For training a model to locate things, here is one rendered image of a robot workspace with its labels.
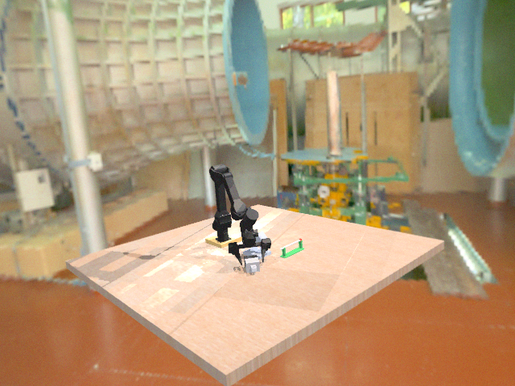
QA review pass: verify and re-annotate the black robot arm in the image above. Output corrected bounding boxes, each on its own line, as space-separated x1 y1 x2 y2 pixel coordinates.
209 164 259 243

